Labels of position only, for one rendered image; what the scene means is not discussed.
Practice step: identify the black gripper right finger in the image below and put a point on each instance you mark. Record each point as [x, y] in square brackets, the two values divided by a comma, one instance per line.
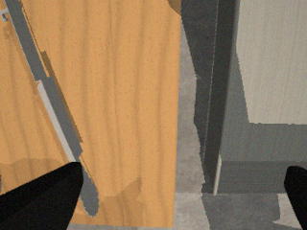
[295, 183]

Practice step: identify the grey rectangular tray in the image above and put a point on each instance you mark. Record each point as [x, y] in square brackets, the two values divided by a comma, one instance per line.
[257, 122]

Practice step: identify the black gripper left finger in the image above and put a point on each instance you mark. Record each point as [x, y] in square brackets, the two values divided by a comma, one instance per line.
[45, 203]

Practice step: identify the orange wooden board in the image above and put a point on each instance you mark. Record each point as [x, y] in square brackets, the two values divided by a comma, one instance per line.
[116, 66]

